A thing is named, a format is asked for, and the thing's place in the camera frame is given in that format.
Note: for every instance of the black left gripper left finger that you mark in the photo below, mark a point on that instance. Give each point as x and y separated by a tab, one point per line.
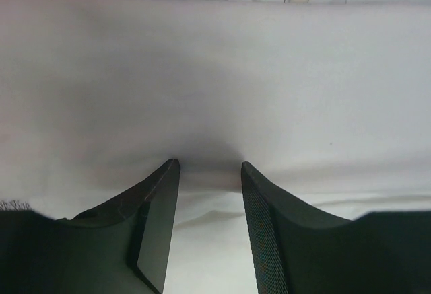
119	246

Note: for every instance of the white t-shirt with black print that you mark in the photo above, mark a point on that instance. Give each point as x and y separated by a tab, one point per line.
330	102

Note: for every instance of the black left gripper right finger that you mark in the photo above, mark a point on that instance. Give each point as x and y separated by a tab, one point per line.
298	248

